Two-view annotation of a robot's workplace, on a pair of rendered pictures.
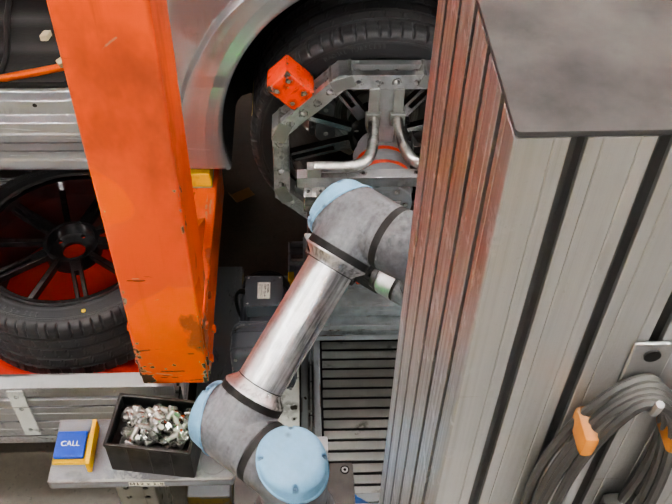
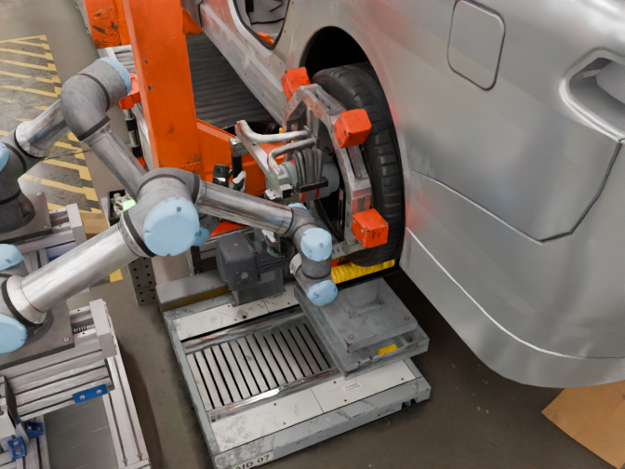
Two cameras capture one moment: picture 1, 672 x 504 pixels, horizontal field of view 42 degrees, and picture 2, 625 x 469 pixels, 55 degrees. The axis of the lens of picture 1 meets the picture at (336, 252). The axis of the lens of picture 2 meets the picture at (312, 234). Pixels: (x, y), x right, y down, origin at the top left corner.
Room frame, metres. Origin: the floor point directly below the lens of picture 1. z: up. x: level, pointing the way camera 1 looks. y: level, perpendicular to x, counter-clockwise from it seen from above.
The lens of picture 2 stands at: (1.04, -1.65, 1.90)
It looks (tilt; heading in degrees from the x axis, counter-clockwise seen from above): 38 degrees down; 69
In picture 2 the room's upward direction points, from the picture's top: straight up
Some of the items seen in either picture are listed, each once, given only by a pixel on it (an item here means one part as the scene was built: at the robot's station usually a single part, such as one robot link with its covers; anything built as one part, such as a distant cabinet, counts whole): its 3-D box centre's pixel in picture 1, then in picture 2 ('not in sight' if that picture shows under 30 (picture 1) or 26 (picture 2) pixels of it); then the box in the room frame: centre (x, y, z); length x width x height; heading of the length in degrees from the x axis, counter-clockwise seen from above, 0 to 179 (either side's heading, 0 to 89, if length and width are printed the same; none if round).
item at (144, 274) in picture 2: (146, 496); (139, 261); (1.05, 0.47, 0.21); 0.10 x 0.10 x 0.42; 3
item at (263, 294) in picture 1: (266, 331); (269, 264); (1.56, 0.20, 0.26); 0.42 x 0.18 x 0.35; 3
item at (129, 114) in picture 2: not in sight; (131, 127); (1.18, 1.55, 0.30); 0.09 x 0.05 x 0.50; 93
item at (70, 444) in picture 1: (71, 446); not in sight; (1.04, 0.61, 0.47); 0.07 x 0.07 x 0.02; 3
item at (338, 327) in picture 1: (364, 288); (357, 315); (1.84, -0.10, 0.13); 0.50 x 0.36 x 0.10; 93
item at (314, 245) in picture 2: not in sight; (313, 248); (1.47, -0.57, 0.95); 0.11 x 0.08 x 0.11; 89
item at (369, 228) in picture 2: not in sight; (368, 228); (1.69, -0.42, 0.85); 0.09 x 0.08 x 0.07; 93
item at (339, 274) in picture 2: not in sight; (361, 267); (1.78, -0.22, 0.51); 0.29 x 0.06 x 0.06; 3
